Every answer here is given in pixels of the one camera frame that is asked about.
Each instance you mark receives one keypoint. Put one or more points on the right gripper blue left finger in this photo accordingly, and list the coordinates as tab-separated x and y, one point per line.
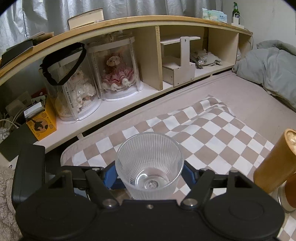
111	179

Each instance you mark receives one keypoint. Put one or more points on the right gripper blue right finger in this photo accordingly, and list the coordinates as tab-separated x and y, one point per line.
189	174

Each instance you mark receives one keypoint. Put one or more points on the ribbed clear stemmed glass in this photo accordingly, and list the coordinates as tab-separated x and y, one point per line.
149	165

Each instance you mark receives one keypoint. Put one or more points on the tall bamboo cylinder cup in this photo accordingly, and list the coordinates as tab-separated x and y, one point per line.
278	165

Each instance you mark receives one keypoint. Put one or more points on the white cup with brown sleeve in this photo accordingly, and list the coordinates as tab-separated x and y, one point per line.
286	194

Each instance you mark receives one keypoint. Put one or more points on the brown white checkered cloth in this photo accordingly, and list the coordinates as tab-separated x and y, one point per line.
208	133

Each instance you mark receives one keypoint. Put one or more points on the yellow cartoon box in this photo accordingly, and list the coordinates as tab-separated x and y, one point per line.
44	123

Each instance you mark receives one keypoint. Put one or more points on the doll in white dress case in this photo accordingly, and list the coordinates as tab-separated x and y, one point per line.
70	84

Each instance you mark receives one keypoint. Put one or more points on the small wooden stand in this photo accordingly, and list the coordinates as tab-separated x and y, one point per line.
178	71

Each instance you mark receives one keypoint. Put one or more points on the doll in pink dress case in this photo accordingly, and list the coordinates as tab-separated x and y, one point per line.
116	69

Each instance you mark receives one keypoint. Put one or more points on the wooden shelf unit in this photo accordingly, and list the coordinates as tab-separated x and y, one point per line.
220	39

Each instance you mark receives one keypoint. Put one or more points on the grey duvet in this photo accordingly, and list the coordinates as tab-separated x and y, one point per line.
271	65

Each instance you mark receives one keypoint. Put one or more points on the white charger block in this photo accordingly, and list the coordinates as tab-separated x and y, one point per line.
236	21

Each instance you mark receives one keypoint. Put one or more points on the tissue pack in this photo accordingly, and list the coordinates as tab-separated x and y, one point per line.
214	15

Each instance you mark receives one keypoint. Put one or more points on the thick book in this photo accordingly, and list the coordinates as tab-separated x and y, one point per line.
86	18

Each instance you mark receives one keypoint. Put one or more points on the green glass bottle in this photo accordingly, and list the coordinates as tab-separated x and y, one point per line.
235	12

